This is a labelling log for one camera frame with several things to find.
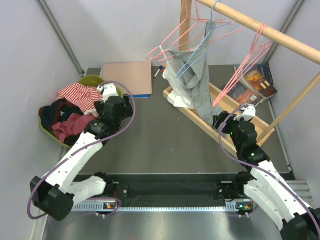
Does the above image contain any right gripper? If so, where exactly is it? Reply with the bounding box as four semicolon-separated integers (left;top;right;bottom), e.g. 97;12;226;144
212;111;248;151

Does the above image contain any pink wire hanger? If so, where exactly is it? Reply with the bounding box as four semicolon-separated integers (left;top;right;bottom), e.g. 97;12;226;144
211;22;273;108
216;23;272;103
146;0;235;62

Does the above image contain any grey tank top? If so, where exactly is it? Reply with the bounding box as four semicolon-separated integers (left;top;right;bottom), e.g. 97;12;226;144
167;20;226;125

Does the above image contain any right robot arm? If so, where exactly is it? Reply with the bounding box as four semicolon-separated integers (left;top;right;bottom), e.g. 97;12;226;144
213;104;320;240

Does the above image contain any pink folder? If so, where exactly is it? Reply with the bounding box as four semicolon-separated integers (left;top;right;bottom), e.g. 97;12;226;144
102;61;153;97

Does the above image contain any blue capped marker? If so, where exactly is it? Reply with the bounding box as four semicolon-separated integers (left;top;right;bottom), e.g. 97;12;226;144
154;65;163;78

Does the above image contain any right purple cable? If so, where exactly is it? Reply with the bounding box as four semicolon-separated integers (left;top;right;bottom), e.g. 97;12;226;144
218;104;320;236

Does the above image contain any navy garment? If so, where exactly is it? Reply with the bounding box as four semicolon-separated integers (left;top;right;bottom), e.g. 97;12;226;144
38;98;84;131

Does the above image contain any green laundry basket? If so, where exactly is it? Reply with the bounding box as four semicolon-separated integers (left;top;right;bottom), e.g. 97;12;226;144
38;74;124;149

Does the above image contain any stack of books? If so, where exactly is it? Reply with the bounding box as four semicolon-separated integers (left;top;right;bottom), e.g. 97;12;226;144
227;64;278;107

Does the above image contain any wooden clothes rack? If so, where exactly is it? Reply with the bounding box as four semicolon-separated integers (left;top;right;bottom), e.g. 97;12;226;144
163;0;320;158

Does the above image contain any blue wire hanger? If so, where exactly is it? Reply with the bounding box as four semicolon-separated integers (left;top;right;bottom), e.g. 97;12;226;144
175;0;244;79

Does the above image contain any red white striped garment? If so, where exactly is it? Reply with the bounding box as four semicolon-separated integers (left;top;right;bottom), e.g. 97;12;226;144
57;83;103;117

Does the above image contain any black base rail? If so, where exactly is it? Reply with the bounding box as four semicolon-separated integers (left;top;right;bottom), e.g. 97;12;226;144
72;173;253;208

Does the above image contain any maroon tank top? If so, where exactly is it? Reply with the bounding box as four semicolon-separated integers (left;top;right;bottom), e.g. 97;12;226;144
52;113;96;143

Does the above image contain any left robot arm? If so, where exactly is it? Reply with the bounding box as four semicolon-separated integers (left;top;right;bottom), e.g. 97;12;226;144
26;81;137;221

